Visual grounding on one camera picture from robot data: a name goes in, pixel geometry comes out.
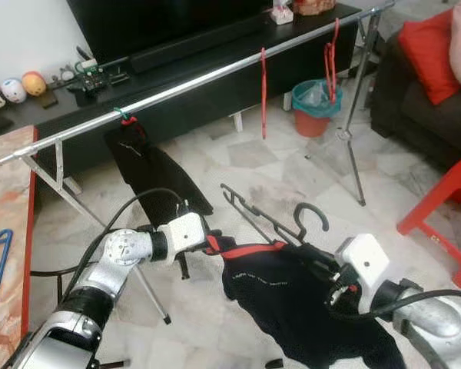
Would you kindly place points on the navy garment red stripes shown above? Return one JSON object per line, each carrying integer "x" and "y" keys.
{"x": 284, "y": 300}

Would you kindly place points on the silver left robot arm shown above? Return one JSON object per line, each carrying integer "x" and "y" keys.
{"x": 119, "y": 254}

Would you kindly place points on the green-hooked red hanger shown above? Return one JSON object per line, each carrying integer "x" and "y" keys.
{"x": 125, "y": 117}

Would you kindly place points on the red plastic hanger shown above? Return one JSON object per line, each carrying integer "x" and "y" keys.
{"x": 263, "y": 92}
{"x": 333, "y": 65}

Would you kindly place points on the red plastic stool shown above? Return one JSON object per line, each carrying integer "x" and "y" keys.
{"x": 446, "y": 200}

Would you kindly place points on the black TV console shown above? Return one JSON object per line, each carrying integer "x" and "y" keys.
{"x": 215, "y": 100}

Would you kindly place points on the orange bin green liner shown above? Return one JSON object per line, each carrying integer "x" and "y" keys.
{"x": 311, "y": 123}

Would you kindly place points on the silver metal clothes rack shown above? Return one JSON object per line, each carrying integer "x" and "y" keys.
{"x": 215, "y": 78}

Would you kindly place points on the dark brown sofa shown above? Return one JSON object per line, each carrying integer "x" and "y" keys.
{"x": 415, "y": 123}

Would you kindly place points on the black digital clock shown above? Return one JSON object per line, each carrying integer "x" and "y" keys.
{"x": 119, "y": 77}

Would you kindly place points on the black soundbar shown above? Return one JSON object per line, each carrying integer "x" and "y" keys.
{"x": 200, "y": 46}

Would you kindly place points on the black angular gadget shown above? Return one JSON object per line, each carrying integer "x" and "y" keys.
{"x": 83, "y": 92}

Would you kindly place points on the green circuit board device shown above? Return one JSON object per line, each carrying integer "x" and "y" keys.
{"x": 91, "y": 75}

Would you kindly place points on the grey Totoro figurine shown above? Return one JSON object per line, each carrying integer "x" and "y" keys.
{"x": 65, "y": 76}

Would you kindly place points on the black flat-screen television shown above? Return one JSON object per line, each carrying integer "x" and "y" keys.
{"x": 161, "y": 27}

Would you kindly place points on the yellow round plush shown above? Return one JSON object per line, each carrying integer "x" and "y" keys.
{"x": 34, "y": 83}

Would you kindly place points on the white tissue box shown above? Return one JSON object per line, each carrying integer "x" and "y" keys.
{"x": 282, "y": 14}

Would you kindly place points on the red cushion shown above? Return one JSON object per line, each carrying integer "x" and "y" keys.
{"x": 430, "y": 58}

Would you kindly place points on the white round plush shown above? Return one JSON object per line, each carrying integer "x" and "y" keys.
{"x": 14, "y": 91}

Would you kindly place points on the red laughing Buddha statue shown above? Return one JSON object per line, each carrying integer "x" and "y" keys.
{"x": 315, "y": 6}

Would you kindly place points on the grey lace-covered side table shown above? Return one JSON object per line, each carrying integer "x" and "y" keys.
{"x": 419, "y": 6}

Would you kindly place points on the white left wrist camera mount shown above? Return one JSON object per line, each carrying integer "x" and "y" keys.
{"x": 186, "y": 232}

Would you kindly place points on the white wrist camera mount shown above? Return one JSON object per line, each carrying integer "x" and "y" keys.
{"x": 186, "y": 232}
{"x": 365, "y": 265}

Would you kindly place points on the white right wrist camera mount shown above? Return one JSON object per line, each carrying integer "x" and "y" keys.
{"x": 365, "y": 265}

